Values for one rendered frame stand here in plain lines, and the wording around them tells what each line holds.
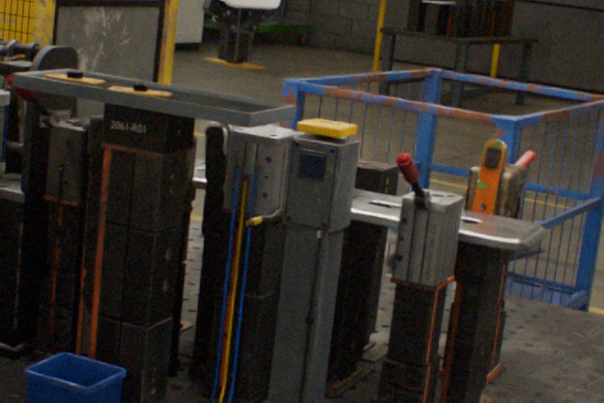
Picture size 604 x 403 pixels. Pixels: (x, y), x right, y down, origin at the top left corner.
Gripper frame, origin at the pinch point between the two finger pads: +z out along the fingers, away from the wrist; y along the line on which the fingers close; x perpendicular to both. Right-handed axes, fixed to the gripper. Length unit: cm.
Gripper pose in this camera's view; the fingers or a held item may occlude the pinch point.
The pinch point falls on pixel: (235, 45)
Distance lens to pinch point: 165.6
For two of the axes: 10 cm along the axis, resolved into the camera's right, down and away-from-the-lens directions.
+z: -1.1, 9.8, 1.8
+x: -7.1, -2.1, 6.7
